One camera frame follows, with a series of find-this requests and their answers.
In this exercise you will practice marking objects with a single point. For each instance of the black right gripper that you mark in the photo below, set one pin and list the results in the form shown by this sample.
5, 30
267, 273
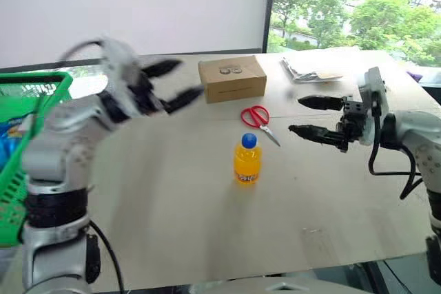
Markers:
353, 115

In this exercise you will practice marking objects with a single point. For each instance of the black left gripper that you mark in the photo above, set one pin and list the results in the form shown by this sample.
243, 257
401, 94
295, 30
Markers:
141, 94

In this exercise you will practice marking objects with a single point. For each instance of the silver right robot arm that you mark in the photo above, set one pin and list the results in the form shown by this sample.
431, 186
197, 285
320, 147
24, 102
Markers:
418, 142

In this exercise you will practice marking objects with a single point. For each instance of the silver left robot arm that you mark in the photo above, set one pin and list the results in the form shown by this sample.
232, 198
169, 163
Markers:
51, 159

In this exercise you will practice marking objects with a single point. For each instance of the green plastic basket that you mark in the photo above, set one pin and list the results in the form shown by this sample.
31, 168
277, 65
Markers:
17, 184

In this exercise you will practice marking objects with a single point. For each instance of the brown cardboard box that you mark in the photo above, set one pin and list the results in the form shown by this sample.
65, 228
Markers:
234, 82

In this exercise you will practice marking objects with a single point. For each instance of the orange drink bottle blue cap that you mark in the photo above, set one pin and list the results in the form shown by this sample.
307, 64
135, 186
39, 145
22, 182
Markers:
247, 163

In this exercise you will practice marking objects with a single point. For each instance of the purple object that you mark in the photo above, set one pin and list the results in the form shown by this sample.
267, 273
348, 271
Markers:
417, 77

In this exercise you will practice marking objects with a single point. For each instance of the dark furniture edge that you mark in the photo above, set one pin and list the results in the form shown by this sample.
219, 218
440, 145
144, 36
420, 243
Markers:
432, 91

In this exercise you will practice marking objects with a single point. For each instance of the blue snack package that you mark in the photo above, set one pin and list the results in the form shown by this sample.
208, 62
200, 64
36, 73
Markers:
8, 142

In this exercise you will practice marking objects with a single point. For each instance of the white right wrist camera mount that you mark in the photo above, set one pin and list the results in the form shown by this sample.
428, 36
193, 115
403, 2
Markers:
373, 101

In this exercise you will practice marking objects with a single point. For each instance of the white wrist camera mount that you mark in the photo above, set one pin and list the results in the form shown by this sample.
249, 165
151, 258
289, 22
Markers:
115, 54
373, 101

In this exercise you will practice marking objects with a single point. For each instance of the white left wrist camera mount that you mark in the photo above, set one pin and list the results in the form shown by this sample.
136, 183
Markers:
115, 54

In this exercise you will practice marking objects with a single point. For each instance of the black window frame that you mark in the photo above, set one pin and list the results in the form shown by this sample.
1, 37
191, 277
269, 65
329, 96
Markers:
269, 8

